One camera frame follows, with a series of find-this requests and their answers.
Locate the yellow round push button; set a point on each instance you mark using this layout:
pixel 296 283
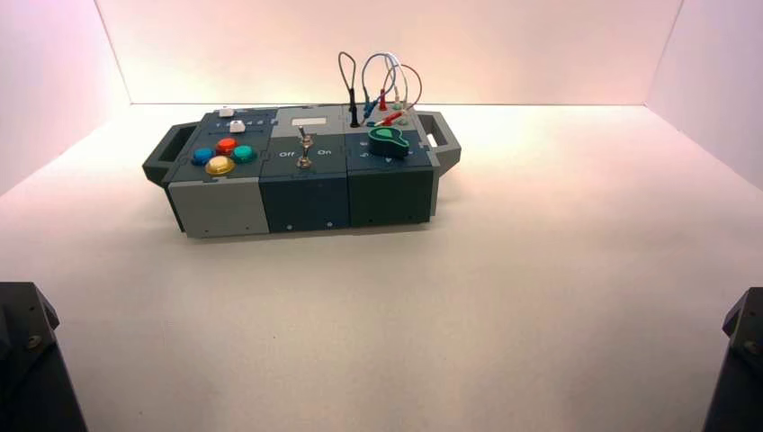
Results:
pixel 220 165

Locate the green round push button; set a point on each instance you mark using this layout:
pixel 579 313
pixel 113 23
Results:
pixel 243 154

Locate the metal toggle switch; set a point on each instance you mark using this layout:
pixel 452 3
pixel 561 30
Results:
pixel 304 158
pixel 304 137

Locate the blue round push button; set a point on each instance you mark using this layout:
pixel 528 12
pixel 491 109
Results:
pixel 202 156

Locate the green rotary knob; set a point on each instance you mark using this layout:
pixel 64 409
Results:
pixel 387 142

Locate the red round push button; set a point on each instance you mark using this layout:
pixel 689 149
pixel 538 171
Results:
pixel 226 145

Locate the white rectangular display window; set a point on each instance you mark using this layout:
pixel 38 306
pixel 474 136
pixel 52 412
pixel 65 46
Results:
pixel 309 121

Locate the grey and teal control box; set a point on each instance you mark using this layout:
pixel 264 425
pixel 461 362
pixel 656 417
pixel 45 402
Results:
pixel 304 197

